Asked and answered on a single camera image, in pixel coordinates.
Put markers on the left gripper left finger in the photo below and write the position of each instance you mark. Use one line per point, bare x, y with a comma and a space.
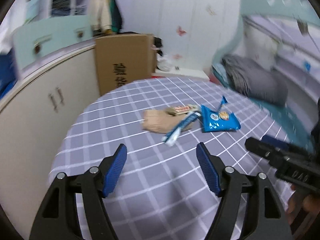
57, 217

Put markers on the blue cookie wrapper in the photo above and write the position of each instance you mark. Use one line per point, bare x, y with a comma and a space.
219, 120

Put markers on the white plastic bag on floor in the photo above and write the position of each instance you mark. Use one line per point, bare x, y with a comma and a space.
164, 63

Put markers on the grey folded duvet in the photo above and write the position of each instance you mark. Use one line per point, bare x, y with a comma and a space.
250, 79

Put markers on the white wardrobe with butterflies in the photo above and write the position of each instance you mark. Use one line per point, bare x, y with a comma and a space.
191, 30

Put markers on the white low cabinet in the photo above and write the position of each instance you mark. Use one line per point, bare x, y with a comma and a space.
35, 118

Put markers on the person's right hand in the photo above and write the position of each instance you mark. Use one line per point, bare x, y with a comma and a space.
310, 204

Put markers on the red stool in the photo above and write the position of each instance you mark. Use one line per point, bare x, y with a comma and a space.
214, 79

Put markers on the teal bunk bed frame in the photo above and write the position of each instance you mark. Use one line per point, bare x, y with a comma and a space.
267, 29

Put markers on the grey checked tablecloth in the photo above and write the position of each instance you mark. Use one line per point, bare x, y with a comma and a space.
161, 192

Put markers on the red white candy bar wrapper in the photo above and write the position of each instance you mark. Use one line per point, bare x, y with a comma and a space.
181, 110

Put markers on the beige paper bag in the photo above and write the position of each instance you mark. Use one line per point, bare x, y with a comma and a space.
159, 121

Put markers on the blue white stick wrapper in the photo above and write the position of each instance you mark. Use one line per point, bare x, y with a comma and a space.
170, 138

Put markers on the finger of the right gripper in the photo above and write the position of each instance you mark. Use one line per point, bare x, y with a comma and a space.
274, 142

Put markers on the blue gift bag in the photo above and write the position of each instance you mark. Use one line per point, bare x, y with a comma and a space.
8, 77

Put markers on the teal drawer shelf unit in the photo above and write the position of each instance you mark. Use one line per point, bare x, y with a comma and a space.
52, 25

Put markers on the cream hanging jacket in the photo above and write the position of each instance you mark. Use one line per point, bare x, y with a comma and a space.
100, 15

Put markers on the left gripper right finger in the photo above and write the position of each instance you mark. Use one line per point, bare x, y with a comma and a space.
264, 217

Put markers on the brown cardboard box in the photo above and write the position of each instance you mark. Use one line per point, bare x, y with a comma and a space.
122, 59

